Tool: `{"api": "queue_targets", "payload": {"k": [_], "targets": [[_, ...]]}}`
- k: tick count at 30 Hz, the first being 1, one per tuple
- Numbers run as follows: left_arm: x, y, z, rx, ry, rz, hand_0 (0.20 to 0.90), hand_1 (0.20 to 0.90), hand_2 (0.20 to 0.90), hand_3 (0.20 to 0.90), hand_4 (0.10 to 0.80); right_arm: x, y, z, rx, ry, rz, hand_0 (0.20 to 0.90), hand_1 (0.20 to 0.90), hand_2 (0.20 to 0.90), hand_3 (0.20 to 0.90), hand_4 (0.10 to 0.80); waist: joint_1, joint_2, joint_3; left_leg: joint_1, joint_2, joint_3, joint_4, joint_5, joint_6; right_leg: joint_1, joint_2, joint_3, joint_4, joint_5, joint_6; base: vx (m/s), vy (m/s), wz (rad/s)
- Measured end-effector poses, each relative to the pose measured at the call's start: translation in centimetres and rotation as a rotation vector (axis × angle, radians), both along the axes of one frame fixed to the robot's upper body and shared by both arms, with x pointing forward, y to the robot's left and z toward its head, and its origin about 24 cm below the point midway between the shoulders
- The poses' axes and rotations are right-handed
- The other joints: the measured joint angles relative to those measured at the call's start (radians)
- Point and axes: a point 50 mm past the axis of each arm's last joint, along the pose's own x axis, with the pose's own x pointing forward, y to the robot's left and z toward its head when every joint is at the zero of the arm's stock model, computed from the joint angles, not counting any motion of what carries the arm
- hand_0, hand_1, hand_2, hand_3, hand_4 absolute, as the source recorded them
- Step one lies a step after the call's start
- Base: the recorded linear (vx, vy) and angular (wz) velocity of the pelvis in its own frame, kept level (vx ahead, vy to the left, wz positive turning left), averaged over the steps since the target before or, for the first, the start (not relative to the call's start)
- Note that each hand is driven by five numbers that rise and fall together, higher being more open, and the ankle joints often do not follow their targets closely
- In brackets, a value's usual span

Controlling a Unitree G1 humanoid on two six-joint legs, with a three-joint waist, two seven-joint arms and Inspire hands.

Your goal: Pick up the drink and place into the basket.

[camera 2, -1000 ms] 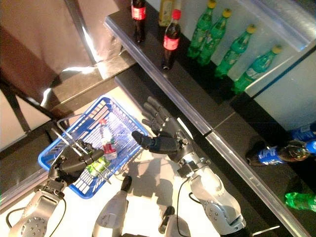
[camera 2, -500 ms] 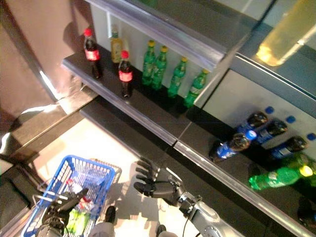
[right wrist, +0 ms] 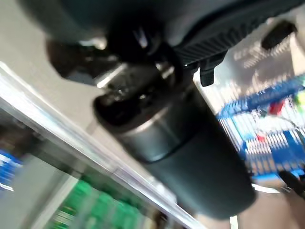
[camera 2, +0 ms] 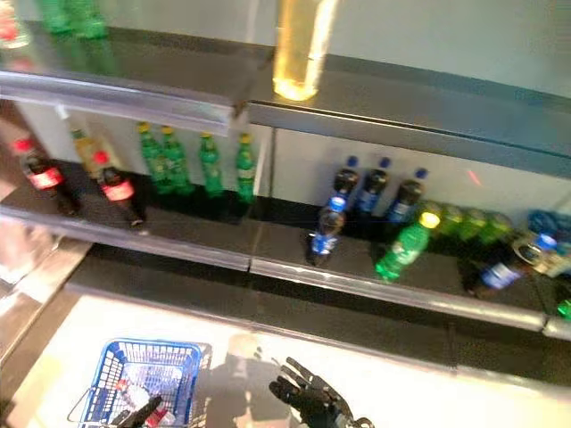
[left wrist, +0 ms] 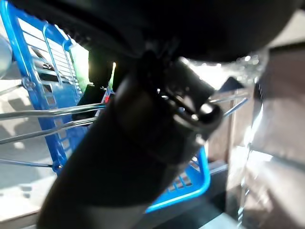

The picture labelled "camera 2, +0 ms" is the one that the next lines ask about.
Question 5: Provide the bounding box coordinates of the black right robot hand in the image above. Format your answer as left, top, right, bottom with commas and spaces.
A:
269, 356, 358, 428

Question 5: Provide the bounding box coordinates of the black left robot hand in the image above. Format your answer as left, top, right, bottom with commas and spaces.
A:
109, 395, 164, 428

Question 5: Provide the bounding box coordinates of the clear water bottle red label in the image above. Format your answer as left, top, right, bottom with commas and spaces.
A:
114, 378, 178, 428
0, 0, 30, 49

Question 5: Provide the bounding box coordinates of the blue plastic shopping basket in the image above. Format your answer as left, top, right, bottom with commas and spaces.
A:
66, 338, 214, 428

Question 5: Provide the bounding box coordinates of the cola bottle blue label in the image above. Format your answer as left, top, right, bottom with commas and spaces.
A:
356, 156, 392, 215
332, 154, 360, 210
306, 195, 347, 268
385, 167, 427, 224
463, 232, 559, 298

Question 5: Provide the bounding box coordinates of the cola bottle red label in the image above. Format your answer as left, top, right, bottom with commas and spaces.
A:
91, 150, 148, 231
12, 137, 81, 216

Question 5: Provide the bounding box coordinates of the yellow tea bottle green cap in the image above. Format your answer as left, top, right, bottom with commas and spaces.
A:
70, 128, 112, 179

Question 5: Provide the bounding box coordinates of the small cream snack pack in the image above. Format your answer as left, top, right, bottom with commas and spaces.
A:
512, 234, 571, 278

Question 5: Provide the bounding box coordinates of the silver shelf upright post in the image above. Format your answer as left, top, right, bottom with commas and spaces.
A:
256, 124, 277, 200

